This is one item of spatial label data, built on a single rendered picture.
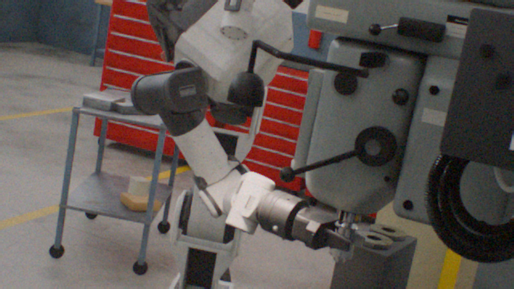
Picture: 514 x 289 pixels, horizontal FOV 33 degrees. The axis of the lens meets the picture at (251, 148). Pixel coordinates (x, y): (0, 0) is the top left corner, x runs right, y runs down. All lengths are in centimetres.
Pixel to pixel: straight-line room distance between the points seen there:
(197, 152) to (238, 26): 32
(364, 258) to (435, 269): 151
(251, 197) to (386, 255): 37
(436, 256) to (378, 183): 193
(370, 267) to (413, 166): 52
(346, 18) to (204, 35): 56
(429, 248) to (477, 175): 199
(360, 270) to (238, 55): 56
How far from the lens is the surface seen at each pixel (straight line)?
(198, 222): 241
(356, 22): 153
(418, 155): 152
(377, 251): 199
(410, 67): 153
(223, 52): 200
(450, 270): 348
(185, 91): 196
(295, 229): 171
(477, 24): 123
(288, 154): 667
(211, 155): 202
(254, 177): 180
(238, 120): 240
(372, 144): 152
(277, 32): 205
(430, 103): 150
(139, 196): 484
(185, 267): 250
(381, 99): 155
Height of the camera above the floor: 173
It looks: 12 degrees down
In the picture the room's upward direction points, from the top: 11 degrees clockwise
